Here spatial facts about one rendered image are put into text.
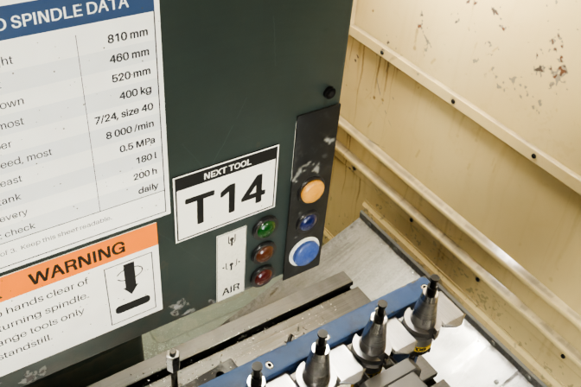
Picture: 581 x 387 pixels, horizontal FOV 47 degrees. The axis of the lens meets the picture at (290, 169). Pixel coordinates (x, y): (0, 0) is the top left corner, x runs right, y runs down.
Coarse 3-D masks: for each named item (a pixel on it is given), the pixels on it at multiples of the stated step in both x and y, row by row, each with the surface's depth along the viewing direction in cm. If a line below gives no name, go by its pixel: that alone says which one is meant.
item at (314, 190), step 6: (318, 180) 62; (306, 186) 61; (312, 186) 61; (318, 186) 62; (306, 192) 61; (312, 192) 62; (318, 192) 62; (306, 198) 62; (312, 198) 62; (318, 198) 63
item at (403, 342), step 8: (392, 320) 114; (392, 328) 112; (400, 328) 113; (392, 336) 111; (400, 336) 111; (408, 336) 111; (392, 344) 110; (400, 344) 110; (408, 344) 110; (416, 344) 111; (392, 352) 109; (400, 352) 109; (408, 352) 109
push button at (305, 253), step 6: (312, 240) 67; (300, 246) 66; (306, 246) 66; (312, 246) 66; (318, 246) 67; (294, 252) 66; (300, 252) 66; (306, 252) 66; (312, 252) 67; (294, 258) 66; (300, 258) 66; (306, 258) 67; (312, 258) 68; (300, 264) 67
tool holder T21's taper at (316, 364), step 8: (312, 352) 99; (328, 352) 99; (312, 360) 99; (320, 360) 98; (328, 360) 99; (304, 368) 102; (312, 368) 100; (320, 368) 99; (328, 368) 100; (304, 376) 102; (312, 376) 100; (320, 376) 100; (328, 376) 101; (312, 384) 101; (320, 384) 101
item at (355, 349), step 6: (354, 336) 109; (354, 342) 108; (390, 342) 109; (354, 348) 107; (390, 348) 108; (354, 354) 107; (360, 354) 106; (366, 354) 106; (384, 354) 107; (360, 360) 107; (366, 360) 106; (372, 360) 106; (378, 360) 106; (384, 360) 108; (366, 366) 107; (372, 366) 107; (378, 366) 107
